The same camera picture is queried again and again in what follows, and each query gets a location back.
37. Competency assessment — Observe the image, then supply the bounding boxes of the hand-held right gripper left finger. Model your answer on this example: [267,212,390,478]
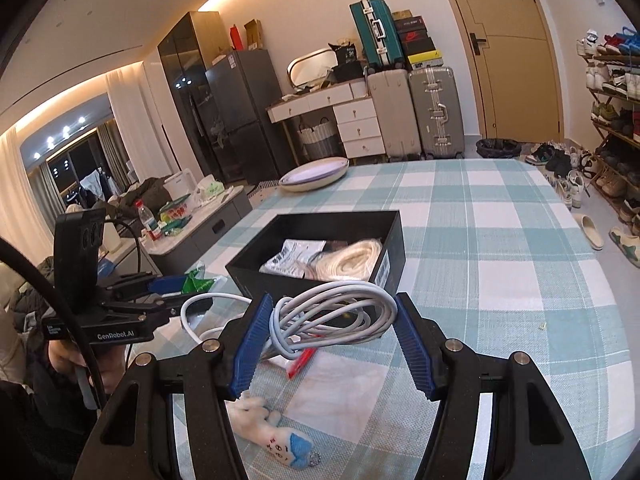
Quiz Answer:
[85,291,275,480]

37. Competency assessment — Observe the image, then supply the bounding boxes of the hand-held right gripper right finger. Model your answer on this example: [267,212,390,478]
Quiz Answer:
[394,291,582,480]

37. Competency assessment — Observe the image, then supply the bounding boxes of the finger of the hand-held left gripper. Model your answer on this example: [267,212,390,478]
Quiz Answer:
[102,271,187,295]
[106,295,176,314]

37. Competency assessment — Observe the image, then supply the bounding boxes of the green white packet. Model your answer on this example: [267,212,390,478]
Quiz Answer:
[170,265,222,296]

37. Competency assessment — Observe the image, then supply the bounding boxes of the black cardboard box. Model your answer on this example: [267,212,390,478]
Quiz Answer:
[225,210,406,318]

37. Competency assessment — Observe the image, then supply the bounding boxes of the white cable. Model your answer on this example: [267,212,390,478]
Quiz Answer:
[179,280,399,362]

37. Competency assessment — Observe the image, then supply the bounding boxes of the white printed medicine packet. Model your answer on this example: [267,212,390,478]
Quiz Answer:
[258,238,329,279]

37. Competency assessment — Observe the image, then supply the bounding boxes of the clear bag of white shoelaces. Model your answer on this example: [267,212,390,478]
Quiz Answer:
[304,238,387,283]

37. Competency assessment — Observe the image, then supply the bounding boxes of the person's left forearm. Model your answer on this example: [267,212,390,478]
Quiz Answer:
[0,335,108,480]

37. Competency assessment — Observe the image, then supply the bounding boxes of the person's left hand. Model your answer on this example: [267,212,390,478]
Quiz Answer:
[47,340,127,393]

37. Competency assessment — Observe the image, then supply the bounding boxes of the grey drawer cabinet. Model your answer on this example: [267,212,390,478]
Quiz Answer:
[100,235,164,282]

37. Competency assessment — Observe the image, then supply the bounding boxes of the clear water bottle red cap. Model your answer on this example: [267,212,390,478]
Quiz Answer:
[133,199,164,241]

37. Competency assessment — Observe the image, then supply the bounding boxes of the red green snack bag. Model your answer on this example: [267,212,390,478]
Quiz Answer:
[157,200,194,236]

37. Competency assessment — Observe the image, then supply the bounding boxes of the grey side table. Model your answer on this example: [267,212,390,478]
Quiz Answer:
[140,185,254,262]

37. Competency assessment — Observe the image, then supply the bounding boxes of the pile of dark clothes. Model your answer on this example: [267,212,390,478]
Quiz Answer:
[107,175,174,212]

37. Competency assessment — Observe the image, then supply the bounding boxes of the white plush toy blue cap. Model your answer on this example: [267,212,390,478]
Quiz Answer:
[227,392,321,472]

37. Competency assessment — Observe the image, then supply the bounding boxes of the white electric kettle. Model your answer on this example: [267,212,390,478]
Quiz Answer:
[162,168,199,202]

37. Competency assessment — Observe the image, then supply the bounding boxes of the green tissue pack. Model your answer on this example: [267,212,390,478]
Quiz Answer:
[197,174,224,199]

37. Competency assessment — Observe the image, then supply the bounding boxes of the white curtain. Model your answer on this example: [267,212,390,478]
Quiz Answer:
[106,66,167,187]

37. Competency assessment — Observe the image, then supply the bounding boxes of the white oval dish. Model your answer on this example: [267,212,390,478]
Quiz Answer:
[278,156,350,194]

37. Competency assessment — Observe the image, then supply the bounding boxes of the grey refrigerator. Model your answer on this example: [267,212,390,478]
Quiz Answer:
[204,49,296,184]

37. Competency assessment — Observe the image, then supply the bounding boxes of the dark glass cabinet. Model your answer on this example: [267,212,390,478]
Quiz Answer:
[157,10,234,181]

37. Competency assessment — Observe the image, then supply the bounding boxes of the striped laundry basket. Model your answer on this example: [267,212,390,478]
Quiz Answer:
[295,117,344,160]

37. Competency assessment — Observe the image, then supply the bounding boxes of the black round basket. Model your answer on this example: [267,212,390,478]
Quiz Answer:
[474,138,522,160]

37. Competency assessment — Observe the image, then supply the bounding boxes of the beige suitcase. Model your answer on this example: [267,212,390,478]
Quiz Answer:
[367,67,424,161]

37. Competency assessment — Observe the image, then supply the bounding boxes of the silver suitcase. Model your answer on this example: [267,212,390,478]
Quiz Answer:
[407,65,466,160]

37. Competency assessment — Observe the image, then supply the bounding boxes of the white dresser with drawers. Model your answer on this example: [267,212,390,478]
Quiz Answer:
[264,80,389,159]

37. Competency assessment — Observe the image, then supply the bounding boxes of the scattered loose shoes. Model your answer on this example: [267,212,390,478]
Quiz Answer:
[520,139,640,269]

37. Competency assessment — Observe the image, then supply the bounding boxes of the oval mirror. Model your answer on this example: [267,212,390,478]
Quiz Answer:
[286,47,346,94]

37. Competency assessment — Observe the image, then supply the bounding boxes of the open brown cardboard box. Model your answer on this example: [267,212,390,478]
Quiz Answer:
[243,18,266,51]

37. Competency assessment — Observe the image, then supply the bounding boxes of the tan wooden door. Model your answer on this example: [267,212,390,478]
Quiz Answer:
[434,0,564,144]

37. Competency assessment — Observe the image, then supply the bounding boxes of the black yellow shoe box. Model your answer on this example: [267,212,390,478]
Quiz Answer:
[407,52,444,71]

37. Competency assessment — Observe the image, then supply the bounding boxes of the wooden shoe rack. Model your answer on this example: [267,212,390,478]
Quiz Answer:
[582,50,640,211]

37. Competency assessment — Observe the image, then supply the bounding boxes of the black shopping bag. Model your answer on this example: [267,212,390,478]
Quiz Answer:
[327,42,369,84]

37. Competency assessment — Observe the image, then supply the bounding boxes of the plain black shoe box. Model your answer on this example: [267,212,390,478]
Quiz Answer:
[401,37,436,57]

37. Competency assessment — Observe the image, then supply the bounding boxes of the teal suitcase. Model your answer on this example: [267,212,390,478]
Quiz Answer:
[348,0,407,72]

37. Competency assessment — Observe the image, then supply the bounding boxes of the shoe rack with shoes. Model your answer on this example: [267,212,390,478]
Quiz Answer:
[575,25,640,226]

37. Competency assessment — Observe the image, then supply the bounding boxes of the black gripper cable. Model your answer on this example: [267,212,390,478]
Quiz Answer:
[102,216,144,281]
[0,236,109,411]

